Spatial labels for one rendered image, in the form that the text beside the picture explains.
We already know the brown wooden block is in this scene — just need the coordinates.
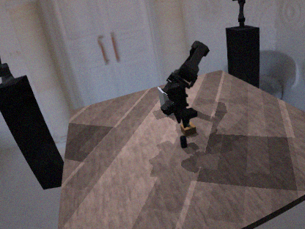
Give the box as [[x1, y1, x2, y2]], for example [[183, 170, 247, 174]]
[[180, 122, 196, 137]]

